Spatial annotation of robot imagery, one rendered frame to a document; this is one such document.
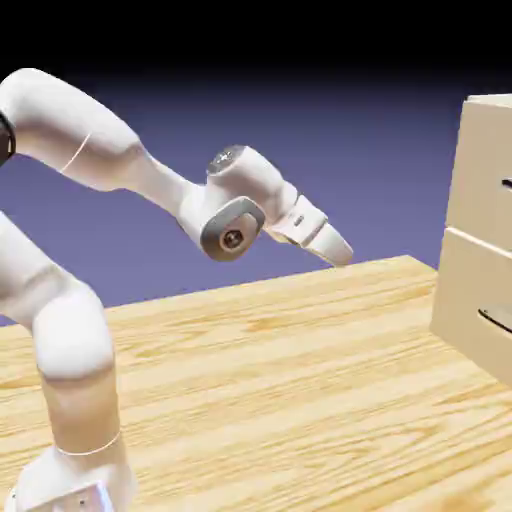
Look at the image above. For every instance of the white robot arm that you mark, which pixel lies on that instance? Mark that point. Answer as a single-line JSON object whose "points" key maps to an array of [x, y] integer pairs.
{"points": [[100, 156]]}

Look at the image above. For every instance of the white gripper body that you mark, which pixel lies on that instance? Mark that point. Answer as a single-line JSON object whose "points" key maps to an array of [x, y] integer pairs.
{"points": [[335, 244]]}

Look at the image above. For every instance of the light wood cabinet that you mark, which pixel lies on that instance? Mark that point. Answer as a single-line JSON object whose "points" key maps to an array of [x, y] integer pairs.
{"points": [[480, 240]]}

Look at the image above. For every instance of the light wood drawer front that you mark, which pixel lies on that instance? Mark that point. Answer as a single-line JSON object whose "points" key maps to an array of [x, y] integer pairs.
{"points": [[478, 176], [460, 296]]}

